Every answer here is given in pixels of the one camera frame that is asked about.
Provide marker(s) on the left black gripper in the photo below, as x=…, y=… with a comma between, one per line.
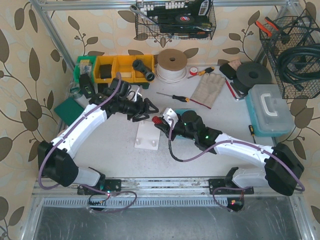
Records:
x=138, y=110

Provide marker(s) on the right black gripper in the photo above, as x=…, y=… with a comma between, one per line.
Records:
x=165, y=125

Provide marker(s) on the red large spring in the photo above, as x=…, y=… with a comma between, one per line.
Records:
x=156, y=120

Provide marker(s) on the beige work glove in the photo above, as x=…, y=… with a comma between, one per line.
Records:
x=208, y=89

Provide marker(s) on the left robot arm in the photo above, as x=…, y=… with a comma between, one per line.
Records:
x=56, y=158

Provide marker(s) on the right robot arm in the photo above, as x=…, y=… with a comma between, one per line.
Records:
x=276, y=166

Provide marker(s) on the teal spring tray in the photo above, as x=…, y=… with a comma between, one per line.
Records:
x=178, y=111

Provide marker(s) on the long black screwdriver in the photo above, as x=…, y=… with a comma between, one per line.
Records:
x=176, y=97

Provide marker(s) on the yellow bin right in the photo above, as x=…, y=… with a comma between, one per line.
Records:
x=149, y=61

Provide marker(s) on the yellow bin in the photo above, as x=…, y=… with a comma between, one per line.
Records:
x=104, y=59
x=149, y=61
x=123, y=64

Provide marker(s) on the black pipe fitting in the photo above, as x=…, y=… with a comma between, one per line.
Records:
x=139, y=66

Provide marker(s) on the yellow bin middle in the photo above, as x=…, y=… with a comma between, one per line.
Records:
x=123, y=64

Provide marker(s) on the black box in bin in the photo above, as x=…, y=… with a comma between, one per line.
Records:
x=105, y=71

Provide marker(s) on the red white tape roll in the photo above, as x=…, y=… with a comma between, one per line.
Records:
x=193, y=71

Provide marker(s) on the black meter device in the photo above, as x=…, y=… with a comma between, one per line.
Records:
x=86, y=86

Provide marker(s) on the yellow black screwdriver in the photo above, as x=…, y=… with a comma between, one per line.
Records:
x=200, y=73

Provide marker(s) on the yellow bin left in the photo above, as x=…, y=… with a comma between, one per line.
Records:
x=104, y=59

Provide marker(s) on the glass jar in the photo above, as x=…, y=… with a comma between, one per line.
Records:
x=75, y=91

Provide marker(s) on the green bin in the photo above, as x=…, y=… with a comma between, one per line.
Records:
x=84, y=65

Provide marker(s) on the green notebook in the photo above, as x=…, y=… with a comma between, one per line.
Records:
x=69, y=110

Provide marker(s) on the black box with sponge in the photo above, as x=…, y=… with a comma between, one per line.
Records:
x=230, y=69

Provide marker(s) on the small yellow screwdriver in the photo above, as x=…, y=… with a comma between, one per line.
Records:
x=252, y=133

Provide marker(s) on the black tape roll in basket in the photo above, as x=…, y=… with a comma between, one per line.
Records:
x=184, y=19

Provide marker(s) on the silver wrench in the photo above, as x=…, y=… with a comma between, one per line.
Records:
x=137, y=11

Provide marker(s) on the clear teal toolbox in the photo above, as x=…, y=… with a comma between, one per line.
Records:
x=268, y=111

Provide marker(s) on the orange pliers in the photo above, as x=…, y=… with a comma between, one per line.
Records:
x=269, y=23

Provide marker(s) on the white peg base plate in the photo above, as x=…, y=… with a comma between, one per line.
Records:
x=148, y=136

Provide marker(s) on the black rail block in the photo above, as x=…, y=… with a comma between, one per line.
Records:
x=101, y=87

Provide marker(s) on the white cable spool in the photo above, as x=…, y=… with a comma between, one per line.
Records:
x=171, y=66

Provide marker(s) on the red handled hex key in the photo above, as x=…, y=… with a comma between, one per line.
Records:
x=236, y=94

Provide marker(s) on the wire basket top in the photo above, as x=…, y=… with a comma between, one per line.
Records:
x=174, y=19

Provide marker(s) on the wire basket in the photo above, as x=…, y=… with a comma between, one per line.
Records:
x=294, y=56
x=174, y=19

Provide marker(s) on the wire basket right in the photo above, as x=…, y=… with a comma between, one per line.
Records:
x=294, y=56

